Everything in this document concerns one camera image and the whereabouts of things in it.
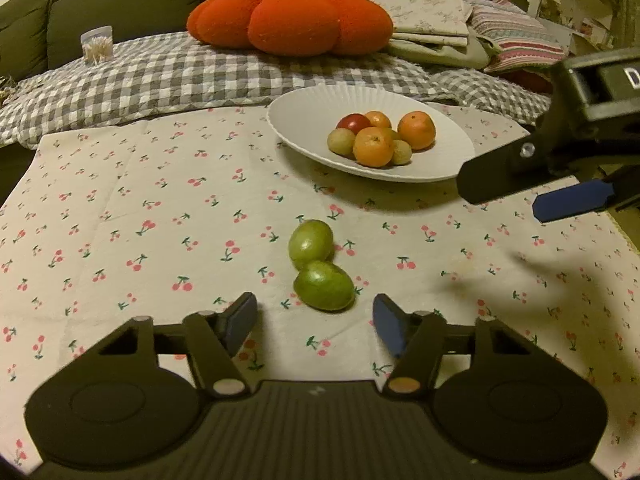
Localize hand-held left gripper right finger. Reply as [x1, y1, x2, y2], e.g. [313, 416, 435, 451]
[372, 294, 558, 398]

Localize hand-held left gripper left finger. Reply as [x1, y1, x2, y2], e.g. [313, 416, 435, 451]
[82, 292, 259, 398]

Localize orange pumpkin cushion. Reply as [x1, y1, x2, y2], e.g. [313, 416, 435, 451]
[187, 0, 394, 57]

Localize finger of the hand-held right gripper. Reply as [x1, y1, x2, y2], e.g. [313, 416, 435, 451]
[457, 127, 567, 205]
[532, 165, 640, 223]

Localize white ribbed plate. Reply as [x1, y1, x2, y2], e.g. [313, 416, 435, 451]
[266, 85, 476, 183]

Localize green fruit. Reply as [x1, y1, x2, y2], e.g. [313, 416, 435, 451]
[293, 260, 356, 312]
[288, 219, 334, 271]

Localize cherry print tablecloth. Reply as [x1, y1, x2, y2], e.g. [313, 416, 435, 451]
[0, 102, 640, 478]

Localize cluttered shelf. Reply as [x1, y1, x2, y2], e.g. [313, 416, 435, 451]
[472, 0, 640, 58]

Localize folded floral cloth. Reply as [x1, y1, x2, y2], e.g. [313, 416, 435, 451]
[370, 0, 503, 68]

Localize grey checked blanket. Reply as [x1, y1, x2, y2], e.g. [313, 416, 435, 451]
[0, 31, 553, 150]

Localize red tomato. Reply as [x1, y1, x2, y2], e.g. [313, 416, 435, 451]
[336, 113, 372, 135]

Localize clear toothpick container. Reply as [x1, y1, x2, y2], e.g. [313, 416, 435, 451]
[80, 25, 114, 65]

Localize striped pillow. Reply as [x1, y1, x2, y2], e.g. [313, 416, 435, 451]
[470, 2, 566, 73]

